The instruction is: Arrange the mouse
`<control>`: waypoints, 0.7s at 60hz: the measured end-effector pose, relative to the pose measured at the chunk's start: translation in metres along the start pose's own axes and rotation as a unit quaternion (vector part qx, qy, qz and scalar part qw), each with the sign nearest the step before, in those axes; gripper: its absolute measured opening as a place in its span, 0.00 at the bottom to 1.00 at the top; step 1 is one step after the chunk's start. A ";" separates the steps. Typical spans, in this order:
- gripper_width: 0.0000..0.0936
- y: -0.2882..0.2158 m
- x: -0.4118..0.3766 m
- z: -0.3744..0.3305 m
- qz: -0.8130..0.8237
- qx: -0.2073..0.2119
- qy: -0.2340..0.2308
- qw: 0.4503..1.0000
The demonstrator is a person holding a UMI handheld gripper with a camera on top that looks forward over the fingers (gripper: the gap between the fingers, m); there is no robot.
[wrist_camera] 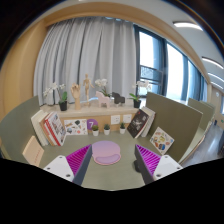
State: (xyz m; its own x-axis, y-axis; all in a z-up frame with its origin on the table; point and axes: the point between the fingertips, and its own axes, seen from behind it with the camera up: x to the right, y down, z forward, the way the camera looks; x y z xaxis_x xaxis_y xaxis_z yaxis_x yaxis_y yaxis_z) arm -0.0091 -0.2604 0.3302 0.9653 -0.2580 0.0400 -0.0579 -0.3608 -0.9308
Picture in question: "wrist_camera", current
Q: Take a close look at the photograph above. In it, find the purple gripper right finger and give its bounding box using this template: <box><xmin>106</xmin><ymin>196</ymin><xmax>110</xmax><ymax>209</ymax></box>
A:
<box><xmin>134</xmin><ymin>144</ymin><xmax>184</xmax><ymax>185</ymax></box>

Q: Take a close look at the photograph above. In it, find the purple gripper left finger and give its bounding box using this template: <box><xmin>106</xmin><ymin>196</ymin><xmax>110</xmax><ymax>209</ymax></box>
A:
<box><xmin>43</xmin><ymin>144</ymin><xmax>93</xmax><ymax>186</ymax></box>

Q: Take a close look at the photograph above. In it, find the black computer mouse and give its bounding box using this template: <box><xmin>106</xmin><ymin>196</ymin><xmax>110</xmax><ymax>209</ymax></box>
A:
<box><xmin>134</xmin><ymin>160</ymin><xmax>141</xmax><ymax>173</ymax></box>

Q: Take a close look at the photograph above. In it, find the purple mouse pad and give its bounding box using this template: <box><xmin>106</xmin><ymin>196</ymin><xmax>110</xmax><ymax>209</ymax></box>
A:
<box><xmin>92</xmin><ymin>141</ymin><xmax>121</xmax><ymax>165</ymax></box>

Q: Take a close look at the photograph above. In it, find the colourful sticker card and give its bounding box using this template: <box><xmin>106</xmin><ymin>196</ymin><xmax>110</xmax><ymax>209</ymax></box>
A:
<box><xmin>150</xmin><ymin>127</ymin><xmax>174</xmax><ymax>155</ymax></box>

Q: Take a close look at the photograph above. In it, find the picture card with items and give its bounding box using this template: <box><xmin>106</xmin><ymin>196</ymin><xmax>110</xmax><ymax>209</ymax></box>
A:
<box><xmin>64</xmin><ymin>119</ymin><xmax>88</xmax><ymax>135</ymax></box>

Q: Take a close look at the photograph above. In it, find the small potted plant left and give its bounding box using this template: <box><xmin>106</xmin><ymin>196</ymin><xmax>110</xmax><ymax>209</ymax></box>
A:
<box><xmin>92</xmin><ymin>125</ymin><xmax>99</xmax><ymax>137</ymax></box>

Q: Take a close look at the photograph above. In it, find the small potted plant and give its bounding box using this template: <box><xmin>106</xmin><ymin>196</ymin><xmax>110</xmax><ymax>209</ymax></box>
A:
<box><xmin>104</xmin><ymin>124</ymin><xmax>110</xmax><ymax>135</ymax></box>
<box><xmin>92</xmin><ymin>125</ymin><xmax>99</xmax><ymax>137</ymax></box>
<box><xmin>120</xmin><ymin>122</ymin><xmax>126</xmax><ymax>134</ymax></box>

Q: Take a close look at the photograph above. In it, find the purple number seven sign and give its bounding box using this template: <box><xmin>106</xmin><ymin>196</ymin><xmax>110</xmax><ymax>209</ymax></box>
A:
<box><xmin>87</xmin><ymin>119</ymin><xmax>98</xmax><ymax>130</ymax></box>

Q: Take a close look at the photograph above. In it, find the black book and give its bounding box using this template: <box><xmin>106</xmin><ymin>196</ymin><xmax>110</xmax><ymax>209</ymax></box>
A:
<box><xmin>127</xmin><ymin>109</ymin><xmax>149</xmax><ymax>138</ymax></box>

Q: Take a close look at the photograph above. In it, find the small potted plant middle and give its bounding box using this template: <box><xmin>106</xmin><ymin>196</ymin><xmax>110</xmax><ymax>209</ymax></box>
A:
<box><xmin>104</xmin><ymin>124</ymin><xmax>110</xmax><ymax>135</ymax></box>

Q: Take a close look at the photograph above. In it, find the small potted plant right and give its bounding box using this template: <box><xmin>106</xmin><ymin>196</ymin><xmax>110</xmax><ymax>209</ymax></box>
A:
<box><xmin>120</xmin><ymin>122</ymin><xmax>126</xmax><ymax>134</ymax></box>

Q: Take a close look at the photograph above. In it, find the red white book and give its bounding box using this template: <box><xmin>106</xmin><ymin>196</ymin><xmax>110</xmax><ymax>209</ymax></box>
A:
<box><xmin>44</xmin><ymin>112</ymin><xmax>66</xmax><ymax>146</ymax></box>

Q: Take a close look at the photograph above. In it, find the wooden board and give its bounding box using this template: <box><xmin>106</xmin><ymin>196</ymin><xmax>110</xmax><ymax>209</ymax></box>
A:
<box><xmin>22</xmin><ymin>136</ymin><xmax>44</xmax><ymax>166</ymax></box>

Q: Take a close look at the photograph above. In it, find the white book right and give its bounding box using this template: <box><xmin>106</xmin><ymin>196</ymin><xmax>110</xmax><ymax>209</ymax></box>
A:
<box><xmin>141</xmin><ymin>106</ymin><xmax>156</xmax><ymax>137</ymax></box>

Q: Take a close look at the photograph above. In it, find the green desk partition right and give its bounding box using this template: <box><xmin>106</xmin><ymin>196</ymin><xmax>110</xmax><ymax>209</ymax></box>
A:
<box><xmin>146</xmin><ymin>92</ymin><xmax>202</xmax><ymax>162</ymax></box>

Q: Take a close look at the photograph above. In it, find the green desk partition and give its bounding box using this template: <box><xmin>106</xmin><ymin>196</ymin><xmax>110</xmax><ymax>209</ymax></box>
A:
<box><xmin>0</xmin><ymin>96</ymin><xmax>40</xmax><ymax>163</ymax></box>
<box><xmin>146</xmin><ymin>92</ymin><xmax>202</xmax><ymax>162</ymax></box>

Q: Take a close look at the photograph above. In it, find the wooden shelf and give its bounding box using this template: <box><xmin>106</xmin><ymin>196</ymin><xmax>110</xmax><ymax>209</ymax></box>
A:
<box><xmin>41</xmin><ymin>99</ymin><xmax>138</xmax><ymax>132</ymax></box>

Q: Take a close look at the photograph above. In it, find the white orchid black pot left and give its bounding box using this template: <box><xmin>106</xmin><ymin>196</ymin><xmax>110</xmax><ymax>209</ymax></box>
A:
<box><xmin>43</xmin><ymin>83</ymin><xmax>67</xmax><ymax>111</ymax></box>

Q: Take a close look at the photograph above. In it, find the white orchid black pot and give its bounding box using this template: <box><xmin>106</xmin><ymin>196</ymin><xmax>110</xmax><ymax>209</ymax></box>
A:
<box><xmin>129</xmin><ymin>80</ymin><xmax>151</xmax><ymax>108</ymax></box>
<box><xmin>43</xmin><ymin>83</ymin><xmax>67</xmax><ymax>111</ymax></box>

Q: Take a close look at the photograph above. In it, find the white book left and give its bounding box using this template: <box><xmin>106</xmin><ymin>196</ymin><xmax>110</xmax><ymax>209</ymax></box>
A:
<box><xmin>31</xmin><ymin>110</ymin><xmax>49</xmax><ymax>146</ymax></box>

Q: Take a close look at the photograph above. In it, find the white orchid black pot right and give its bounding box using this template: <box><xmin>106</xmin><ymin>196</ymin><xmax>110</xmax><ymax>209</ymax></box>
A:
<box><xmin>129</xmin><ymin>80</ymin><xmax>151</xmax><ymax>108</ymax></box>

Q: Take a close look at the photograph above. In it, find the white horse figurine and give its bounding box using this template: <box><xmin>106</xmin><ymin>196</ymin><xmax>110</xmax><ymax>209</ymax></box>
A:
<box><xmin>96</xmin><ymin>91</ymin><xmax>110</xmax><ymax>108</ymax></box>

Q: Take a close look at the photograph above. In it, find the black horse figurine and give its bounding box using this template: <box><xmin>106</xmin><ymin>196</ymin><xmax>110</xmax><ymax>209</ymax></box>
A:
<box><xmin>112</xmin><ymin>92</ymin><xmax>125</xmax><ymax>105</ymax></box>

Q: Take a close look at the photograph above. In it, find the wooden hand model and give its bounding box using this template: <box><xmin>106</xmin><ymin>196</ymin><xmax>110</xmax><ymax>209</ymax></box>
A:
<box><xmin>70</xmin><ymin>83</ymin><xmax>81</xmax><ymax>110</ymax></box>

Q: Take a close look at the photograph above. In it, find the green desk partition left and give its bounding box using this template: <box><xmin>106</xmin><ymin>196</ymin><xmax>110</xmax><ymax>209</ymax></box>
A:
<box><xmin>0</xmin><ymin>96</ymin><xmax>40</xmax><ymax>163</ymax></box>

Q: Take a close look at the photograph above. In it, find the wooden mannequin figure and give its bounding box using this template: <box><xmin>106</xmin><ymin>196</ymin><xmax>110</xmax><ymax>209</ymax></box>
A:
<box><xmin>83</xmin><ymin>75</ymin><xmax>93</xmax><ymax>104</ymax></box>

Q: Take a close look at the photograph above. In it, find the white orchid middle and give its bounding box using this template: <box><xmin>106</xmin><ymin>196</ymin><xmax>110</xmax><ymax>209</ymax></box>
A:
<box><xmin>95</xmin><ymin>78</ymin><xmax>110</xmax><ymax>97</ymax></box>

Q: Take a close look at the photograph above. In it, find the grey curtain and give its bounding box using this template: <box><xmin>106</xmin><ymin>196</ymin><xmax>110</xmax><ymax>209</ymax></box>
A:
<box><xmin>33</xmin><ymin>17</ymin><xmax>136</xmax><ymax>105</ymax></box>

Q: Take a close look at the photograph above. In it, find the white wall socket right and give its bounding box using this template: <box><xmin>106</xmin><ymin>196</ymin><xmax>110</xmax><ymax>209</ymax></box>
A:
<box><xmin>123</xmin><ymin>114</ymin><xmax>132</xmax><ymax>123</ymax></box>

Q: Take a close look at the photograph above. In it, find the white wall socket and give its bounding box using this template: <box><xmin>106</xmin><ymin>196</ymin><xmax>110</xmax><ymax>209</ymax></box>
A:
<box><xmin>111</xmin><ymin>115</ymin><xmax>120</xmax><ymax>125</ymax></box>
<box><xmin>123</xmin><ymin>114</ymin><xmax>132</xmax><ymax>123</ymax></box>

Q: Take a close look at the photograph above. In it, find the white wall socket left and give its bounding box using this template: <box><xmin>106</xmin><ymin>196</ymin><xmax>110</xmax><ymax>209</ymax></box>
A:
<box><xmin>111</xmin><ymin>115</ymin><xmax>120</xmax><ymax>125</ymax></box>

